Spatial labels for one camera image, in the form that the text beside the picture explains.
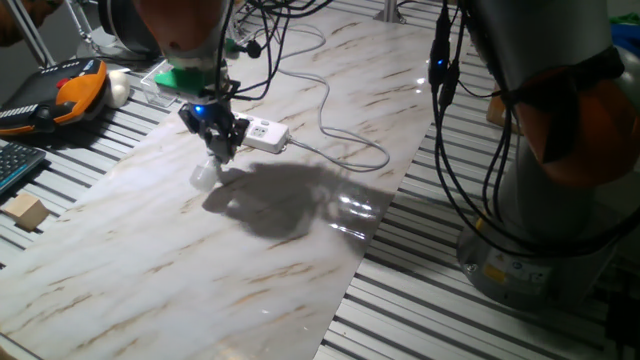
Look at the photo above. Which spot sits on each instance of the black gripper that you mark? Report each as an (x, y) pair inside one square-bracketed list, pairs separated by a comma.
[(212, 120)]

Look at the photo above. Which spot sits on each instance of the white plug adapter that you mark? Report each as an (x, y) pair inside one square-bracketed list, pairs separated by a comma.
[(204, 175)]

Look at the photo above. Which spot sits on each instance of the brown sleeved forearm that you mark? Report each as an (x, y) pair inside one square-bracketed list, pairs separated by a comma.
[(20, 20)]

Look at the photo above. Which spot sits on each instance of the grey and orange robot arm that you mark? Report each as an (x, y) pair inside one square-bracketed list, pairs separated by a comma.
[(550, 45)]

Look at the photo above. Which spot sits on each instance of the white power strip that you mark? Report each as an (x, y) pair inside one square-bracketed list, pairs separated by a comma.
[(265, 134)]

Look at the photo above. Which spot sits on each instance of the green wrist adapter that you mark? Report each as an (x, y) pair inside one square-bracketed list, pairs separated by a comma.
[(185, 81)]

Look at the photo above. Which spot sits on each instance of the clear plastic box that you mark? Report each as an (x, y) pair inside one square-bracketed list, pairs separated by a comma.
[(152, 85)]

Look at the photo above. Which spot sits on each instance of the marble pattern board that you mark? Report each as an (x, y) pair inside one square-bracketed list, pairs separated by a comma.
[(200, 270)]

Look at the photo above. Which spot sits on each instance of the orange and black teach pendant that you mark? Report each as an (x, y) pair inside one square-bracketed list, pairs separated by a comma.
[(55, 95)]

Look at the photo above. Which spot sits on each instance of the small wooden block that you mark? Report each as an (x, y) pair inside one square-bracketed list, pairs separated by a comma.
[(26, 210)]

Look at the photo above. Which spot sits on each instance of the black keyboard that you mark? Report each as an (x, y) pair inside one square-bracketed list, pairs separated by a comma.
[(15, 162)]

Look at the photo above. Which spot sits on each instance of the blue bag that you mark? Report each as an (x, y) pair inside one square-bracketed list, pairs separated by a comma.
[(627, 35)]

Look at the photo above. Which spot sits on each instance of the thin aluminium post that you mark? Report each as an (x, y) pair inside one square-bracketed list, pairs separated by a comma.
[(389, 11)]

